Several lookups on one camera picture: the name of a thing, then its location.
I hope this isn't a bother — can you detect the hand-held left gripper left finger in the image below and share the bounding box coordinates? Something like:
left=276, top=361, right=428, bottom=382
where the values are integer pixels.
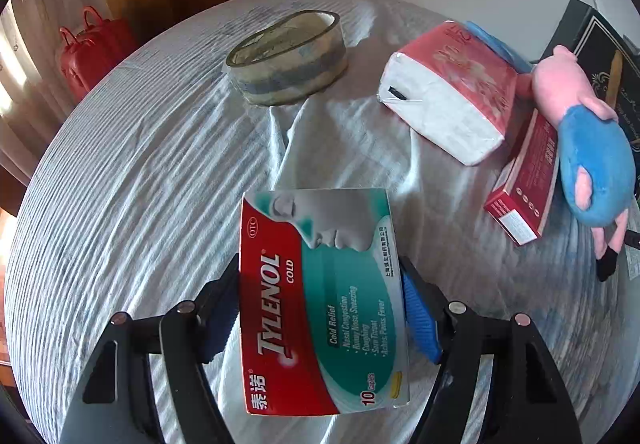
left=60, top=251, right=246, bottom=444

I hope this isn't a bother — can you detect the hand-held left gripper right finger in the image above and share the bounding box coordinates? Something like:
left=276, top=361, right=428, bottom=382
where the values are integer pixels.
left=397, top=254, right=583, bottom=444

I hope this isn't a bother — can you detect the red and teal medicine box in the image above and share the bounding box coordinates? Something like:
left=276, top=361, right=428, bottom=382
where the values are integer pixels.
left=239, top=187, right=412, bottom=417

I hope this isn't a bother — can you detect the long red box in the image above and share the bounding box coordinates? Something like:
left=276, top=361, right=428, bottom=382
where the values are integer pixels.
left=483, top=107, right=561, bottom=246

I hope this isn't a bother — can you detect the clear packing tape roll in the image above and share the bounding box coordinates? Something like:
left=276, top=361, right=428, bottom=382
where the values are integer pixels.
left=225, top=10, right=349, bottom=106

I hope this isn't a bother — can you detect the pink tissue pack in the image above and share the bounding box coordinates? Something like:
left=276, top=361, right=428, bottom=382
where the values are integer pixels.
left=376, top=21, right=521, bottom=167

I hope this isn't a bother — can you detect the pig plush in blue outfit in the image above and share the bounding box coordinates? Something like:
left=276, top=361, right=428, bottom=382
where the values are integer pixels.
left=531, top=45, right=637, bottom=282

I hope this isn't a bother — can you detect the red handbag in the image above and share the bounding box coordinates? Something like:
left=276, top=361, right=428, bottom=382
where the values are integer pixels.
left=59, top=7, right=138, bottom=100

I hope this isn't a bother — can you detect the pale curtain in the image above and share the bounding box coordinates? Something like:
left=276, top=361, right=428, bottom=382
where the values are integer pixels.
left=0, top=0, right=68, bottom=187

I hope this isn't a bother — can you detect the black gift box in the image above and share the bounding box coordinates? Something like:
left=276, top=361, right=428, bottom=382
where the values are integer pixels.
left=542, top=0, right=640, bottom=175

